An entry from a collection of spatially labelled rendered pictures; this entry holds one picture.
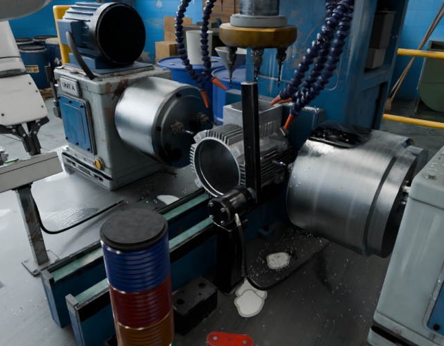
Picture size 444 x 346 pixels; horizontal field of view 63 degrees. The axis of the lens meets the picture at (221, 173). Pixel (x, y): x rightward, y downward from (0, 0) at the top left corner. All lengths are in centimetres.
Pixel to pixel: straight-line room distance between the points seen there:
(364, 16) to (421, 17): 496
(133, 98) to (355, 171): 66
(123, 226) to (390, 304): 54
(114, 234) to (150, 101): 74
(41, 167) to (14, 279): 28
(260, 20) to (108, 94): 53
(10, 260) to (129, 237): 76
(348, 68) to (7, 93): 79
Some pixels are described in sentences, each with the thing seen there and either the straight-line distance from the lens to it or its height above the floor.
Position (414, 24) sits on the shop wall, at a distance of 595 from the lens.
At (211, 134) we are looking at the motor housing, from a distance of 87.
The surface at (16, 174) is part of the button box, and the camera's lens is 87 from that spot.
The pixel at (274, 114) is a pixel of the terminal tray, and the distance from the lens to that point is 94.
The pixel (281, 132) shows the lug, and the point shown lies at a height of 108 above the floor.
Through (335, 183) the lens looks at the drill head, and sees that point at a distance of 70.
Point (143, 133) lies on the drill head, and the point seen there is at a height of 105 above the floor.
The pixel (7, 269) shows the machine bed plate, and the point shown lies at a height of 80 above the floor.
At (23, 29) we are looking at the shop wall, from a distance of 699.
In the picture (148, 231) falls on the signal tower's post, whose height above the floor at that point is 122.
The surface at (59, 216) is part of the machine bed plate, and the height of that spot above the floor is 80.
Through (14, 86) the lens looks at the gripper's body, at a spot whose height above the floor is 122.
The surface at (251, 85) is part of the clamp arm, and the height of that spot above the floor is 125.
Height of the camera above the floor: 141
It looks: 27 degrees down
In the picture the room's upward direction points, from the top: 1 degrees clockwise
